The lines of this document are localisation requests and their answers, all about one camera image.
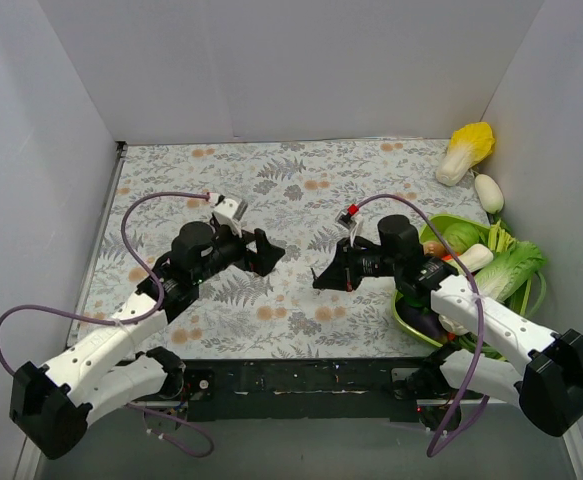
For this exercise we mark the green plastic basket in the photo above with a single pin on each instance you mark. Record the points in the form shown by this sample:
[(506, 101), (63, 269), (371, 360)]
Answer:
[(468, 341)]

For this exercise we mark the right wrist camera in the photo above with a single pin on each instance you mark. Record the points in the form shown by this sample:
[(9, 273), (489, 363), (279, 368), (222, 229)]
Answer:
[(350, 219)]

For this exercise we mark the floral table mat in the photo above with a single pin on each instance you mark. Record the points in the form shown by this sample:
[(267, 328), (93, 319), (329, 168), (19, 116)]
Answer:
[(294, 191)]

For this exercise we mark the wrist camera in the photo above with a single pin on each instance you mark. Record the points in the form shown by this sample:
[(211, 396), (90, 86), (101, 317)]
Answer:
[(228, 211), (350, 219)]

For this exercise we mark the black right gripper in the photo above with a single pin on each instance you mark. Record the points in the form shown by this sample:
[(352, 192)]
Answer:
[(346, 266)]

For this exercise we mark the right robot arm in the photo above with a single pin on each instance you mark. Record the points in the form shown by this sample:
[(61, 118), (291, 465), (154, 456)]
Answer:
[(541, 371)]

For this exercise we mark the white bok choy stalk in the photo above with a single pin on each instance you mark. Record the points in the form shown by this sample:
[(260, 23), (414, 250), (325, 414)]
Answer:
[(476, 257)]

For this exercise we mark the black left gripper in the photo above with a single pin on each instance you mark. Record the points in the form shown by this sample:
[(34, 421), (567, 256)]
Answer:
[(250, 251)]

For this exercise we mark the purple eggplant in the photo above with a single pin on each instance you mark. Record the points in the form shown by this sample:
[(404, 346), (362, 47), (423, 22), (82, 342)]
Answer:
[(422, 320)]

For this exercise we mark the brown kiwi potato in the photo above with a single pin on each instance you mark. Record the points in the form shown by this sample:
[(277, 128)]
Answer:
[(434, 248)]

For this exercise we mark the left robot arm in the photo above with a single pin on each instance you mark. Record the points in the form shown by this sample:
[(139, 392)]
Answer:
[(54, 404)]

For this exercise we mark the orange carrot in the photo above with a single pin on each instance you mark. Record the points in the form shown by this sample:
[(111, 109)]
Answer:
[(451, 259)]

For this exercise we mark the green leafy lettuce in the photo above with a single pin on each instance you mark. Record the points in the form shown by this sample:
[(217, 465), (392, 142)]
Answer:
[(513, 277)]

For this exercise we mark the yellow white napa cabbage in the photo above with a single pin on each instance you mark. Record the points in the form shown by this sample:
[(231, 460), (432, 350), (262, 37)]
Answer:
[(467, 147)]

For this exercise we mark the green round cabbage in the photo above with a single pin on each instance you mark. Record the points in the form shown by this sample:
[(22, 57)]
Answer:
[(461, 236)]

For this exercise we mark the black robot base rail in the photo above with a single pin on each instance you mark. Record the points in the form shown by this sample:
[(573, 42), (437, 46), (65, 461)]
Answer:
[(289, 389)]

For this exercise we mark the white radish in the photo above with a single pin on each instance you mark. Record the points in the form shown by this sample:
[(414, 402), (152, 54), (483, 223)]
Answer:
[(489, 194)]

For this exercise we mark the white garlic bulb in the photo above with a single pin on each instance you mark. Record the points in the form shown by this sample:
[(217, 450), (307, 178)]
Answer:
[(452, 326)]

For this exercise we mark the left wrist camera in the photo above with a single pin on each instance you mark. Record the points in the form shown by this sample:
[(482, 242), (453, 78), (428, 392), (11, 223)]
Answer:
[(228, 211)]

